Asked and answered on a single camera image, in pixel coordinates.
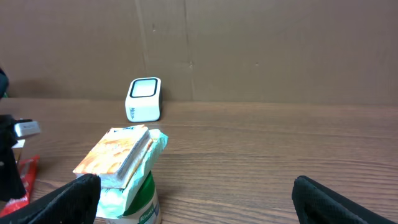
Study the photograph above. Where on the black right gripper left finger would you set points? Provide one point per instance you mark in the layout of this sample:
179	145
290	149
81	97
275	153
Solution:
75	202

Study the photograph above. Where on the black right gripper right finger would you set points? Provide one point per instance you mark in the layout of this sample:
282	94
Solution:
316	204

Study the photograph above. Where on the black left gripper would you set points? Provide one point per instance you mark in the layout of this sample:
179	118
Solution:
11	184

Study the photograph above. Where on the red snack packet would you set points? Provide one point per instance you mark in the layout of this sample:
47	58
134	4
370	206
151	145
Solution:
28	171

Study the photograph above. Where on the teal orange soup packet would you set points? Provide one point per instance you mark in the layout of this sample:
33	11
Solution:
122	159

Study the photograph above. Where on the white barcode scanner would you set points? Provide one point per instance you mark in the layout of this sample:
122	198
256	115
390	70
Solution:
143	102

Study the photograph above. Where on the green white cup container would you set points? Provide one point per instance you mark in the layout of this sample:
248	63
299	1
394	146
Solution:
145	207

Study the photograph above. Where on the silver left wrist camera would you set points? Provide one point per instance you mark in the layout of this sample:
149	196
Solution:
26	129

